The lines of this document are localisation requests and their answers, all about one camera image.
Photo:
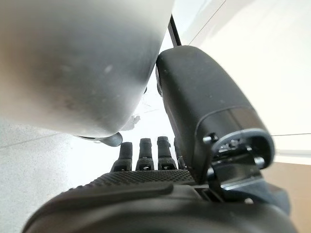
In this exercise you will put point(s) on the silver right robot leg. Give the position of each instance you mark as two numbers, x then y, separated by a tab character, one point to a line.
73	60

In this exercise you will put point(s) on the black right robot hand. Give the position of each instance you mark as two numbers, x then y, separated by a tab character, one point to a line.
145	206

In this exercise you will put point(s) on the black right robot foot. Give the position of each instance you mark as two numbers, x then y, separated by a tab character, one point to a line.
113	140

